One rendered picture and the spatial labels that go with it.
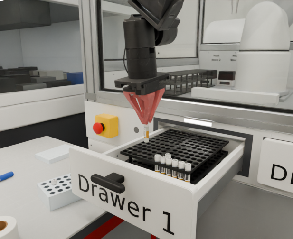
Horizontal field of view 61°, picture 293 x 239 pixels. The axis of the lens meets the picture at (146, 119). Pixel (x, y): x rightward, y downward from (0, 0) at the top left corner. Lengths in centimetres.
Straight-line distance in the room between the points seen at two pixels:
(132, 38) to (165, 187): 26
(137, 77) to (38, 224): 38
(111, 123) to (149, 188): 46
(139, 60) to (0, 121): 84
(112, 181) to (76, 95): 100
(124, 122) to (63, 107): 55
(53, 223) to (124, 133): 38
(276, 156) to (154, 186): 32
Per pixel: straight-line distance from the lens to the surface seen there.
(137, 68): 47
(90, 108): 96
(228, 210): 76
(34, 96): 125
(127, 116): 84
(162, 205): 42
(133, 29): 47
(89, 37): 93
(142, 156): 56
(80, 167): 54
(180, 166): 50
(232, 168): 61
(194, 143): 64
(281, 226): 73
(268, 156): 64
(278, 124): 63
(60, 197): 66
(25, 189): 78
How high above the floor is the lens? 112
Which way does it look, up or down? 15 degrees down
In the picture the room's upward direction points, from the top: straight up
